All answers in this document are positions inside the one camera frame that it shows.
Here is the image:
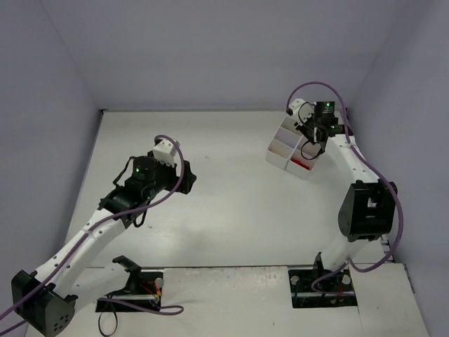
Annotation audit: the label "red lego brick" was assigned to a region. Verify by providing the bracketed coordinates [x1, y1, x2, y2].
[290, 158, 310, 170]

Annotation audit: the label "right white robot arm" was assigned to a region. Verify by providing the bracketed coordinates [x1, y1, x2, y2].
[288, 99, 399, 278]

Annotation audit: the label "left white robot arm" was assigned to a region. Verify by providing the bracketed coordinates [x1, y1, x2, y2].
[11, 152, 196, 336]

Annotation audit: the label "left white container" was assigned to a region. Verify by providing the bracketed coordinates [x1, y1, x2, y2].
[265, 117, 302, 170]

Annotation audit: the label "white container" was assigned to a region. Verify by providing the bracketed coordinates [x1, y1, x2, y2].
[286, 136, 321, 180]
[265, 117, 302, 170]

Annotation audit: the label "right white container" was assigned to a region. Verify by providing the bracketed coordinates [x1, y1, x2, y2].
[286, 136, 321, 180]

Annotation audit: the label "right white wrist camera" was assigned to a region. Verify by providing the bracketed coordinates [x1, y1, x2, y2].
[287, 98, 314, 124]

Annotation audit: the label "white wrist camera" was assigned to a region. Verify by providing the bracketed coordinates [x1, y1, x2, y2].
[152, 138, 177, 167]
[287, 98, 314, 124]

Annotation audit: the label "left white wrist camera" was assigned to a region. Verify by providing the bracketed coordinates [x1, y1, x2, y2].
[152, 138, 177, 167]

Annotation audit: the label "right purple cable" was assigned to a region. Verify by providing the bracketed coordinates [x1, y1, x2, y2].
[286, 81, 404, 294]

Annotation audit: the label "purple cable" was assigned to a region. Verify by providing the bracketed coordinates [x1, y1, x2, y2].
[0, 134, 185, 324]
[286, 81, 404, 294]

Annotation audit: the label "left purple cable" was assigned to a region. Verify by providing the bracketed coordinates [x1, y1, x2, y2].
[0, 134, 185, 324]

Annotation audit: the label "black strap loop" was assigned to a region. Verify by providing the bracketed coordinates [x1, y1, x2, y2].
[98, 310, 119, 336]

